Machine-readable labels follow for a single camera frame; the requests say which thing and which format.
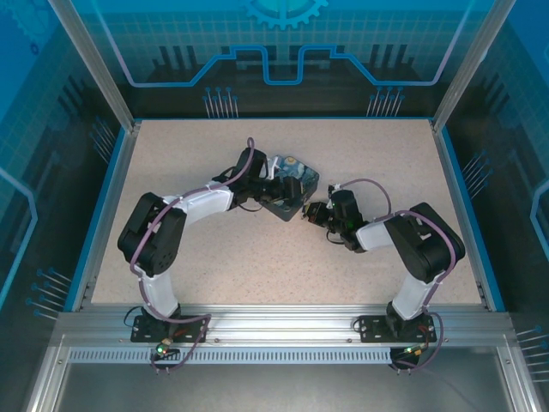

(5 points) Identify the starry night printed tin box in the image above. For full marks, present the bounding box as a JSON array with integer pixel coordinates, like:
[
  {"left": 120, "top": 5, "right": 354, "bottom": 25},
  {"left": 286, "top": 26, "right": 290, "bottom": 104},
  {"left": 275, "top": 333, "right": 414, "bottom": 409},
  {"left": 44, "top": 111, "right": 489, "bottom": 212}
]
[{"left": 261, "top": 152, "right": 322, "bottom": 224}]

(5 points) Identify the aluminium front rail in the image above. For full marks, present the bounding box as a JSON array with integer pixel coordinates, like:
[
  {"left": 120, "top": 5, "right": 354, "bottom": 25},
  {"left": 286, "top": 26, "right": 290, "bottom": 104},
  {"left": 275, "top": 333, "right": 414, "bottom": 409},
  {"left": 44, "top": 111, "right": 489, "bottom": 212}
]
[{"left": 54, "top": 303, "right": 518, "bottom": 349}]

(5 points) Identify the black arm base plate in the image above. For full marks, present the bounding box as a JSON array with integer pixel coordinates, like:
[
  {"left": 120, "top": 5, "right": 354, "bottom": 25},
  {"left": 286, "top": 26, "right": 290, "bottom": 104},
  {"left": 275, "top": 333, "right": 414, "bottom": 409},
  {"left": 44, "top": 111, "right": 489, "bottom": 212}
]
[
  {"left": 355, "top": 313, "right": 443, "bottom": 344},
  {"left": 130, "top": 313, "right": 212, "bottom": 344}
]

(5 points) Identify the slotted grey cable duct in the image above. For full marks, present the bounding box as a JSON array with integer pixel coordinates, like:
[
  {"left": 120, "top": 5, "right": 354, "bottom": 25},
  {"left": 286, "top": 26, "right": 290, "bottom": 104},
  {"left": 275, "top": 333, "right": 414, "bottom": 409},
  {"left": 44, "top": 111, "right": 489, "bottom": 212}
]
[{"left": 66, "top": 347, "right": 402, "bottom": 365}]

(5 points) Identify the aluminium frame post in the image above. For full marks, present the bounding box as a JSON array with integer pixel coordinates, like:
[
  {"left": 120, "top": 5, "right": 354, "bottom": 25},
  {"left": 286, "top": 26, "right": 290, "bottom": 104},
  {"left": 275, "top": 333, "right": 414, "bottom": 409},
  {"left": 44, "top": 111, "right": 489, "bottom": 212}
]
[
  {"left": 45, "top": 0, "right": 142, "bottom": 133},
  {"left": 430, "top": 0, "right": 517, "bottom": 133}
]

